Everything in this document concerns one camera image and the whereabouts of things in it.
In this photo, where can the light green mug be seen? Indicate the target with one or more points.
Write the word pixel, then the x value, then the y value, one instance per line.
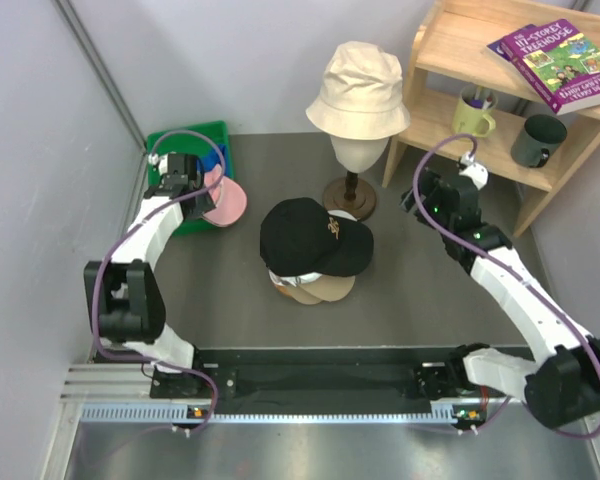
pixel 476 122

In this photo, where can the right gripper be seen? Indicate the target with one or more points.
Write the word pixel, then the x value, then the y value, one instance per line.
pixel 429 187

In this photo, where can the black cap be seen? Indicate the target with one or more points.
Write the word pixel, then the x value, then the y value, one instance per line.
pixel 299 236

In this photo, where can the dark grey mug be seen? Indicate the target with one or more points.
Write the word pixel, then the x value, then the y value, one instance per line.
pixel 539 138

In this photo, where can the purple treehouse book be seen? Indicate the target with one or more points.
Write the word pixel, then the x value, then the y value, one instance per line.
pixel 559 62

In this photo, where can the cream mannequin head stand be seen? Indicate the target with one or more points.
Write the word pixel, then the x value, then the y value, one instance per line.
pixel 351 193

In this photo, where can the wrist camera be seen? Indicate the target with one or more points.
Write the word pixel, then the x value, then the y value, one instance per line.
pixel 159 163
pixel 474 170

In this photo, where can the cream bucket hat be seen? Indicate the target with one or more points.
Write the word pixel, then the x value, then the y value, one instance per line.
pixel 360 96

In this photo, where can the wooden mushroom hat stand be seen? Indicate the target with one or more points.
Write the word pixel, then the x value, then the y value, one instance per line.
pixel 286 290

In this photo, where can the pens in mug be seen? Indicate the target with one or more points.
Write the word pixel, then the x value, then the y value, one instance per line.
pixel 481 98

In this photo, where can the pink white baseball cap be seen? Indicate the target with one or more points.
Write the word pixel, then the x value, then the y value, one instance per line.
pixel 230 200

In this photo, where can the wooden shelf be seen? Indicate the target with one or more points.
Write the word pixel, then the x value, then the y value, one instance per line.
pixel 451 41

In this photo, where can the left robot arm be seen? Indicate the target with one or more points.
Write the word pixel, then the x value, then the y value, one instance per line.
pixel 127 312

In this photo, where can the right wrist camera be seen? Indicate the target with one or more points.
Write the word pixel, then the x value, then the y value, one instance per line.
pixel 474 170

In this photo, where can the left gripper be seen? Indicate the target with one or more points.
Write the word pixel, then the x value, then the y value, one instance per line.
pixel 204 205

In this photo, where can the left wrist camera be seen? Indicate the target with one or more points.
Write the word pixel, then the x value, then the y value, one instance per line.
pixel 159 163

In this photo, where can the blue item in bin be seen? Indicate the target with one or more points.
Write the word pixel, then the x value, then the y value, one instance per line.
pixel 211 160

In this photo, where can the aluminium rail frame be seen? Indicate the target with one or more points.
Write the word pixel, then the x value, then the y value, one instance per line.
pixel 111 428

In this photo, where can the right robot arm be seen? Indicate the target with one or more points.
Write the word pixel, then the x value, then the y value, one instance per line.
pixel 560 384

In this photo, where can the green plastic bin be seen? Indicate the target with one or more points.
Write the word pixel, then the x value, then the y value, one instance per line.
pixel 217 132

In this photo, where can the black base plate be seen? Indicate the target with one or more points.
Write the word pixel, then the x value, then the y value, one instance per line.
pixel 315 381

